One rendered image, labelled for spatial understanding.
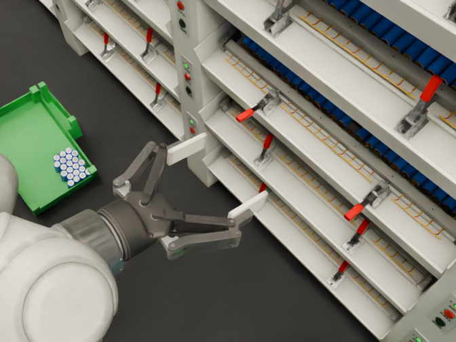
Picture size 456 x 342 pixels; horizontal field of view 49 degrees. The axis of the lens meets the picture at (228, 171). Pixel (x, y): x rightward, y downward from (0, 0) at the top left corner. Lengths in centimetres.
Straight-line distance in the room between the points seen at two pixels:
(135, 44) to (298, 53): 68
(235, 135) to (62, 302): 83
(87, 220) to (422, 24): 44
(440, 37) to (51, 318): 48
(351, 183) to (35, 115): 99
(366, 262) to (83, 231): 62
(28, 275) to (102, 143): 121
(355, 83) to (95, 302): 51
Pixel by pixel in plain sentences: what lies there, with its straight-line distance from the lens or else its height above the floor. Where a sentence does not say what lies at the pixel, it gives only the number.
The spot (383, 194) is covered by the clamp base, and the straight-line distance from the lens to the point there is 87.
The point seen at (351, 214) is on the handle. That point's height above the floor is 52.
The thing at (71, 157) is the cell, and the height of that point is 9.
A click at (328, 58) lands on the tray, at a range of 80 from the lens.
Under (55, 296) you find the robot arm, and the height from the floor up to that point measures 89.
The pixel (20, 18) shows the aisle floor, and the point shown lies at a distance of 208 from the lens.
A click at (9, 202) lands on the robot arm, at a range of 102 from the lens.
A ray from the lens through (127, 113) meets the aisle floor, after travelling 165.
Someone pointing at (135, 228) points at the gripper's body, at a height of 69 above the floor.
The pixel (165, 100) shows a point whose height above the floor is 13.
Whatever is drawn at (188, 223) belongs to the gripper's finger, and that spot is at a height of 65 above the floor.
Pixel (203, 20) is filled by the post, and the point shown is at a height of 60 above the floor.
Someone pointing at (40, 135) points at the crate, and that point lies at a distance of 156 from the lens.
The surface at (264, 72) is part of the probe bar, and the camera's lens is 99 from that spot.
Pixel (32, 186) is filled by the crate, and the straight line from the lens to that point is 152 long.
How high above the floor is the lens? 124
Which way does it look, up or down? 57 degrees down
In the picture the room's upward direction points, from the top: straight up
